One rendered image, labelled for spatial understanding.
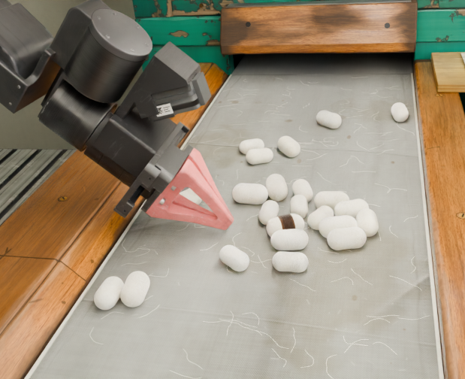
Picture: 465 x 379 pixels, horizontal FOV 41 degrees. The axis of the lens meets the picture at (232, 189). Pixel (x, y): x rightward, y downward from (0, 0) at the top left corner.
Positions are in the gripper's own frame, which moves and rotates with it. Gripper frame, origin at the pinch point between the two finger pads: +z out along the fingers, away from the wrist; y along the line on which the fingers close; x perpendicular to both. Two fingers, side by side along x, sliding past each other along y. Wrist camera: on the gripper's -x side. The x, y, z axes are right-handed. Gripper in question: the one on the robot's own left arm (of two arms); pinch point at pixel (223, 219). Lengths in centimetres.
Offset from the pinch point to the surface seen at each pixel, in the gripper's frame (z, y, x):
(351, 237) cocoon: 9.5, -1.7, -7.9
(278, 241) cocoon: 4.7, -2.7, -3.5
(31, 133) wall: -46, 123, 99
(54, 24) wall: -57, 123, 61
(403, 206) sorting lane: 14.3, 7.2, -9.8
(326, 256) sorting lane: 8.9, -2.5, -5.2
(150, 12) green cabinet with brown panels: -24, 50, 8
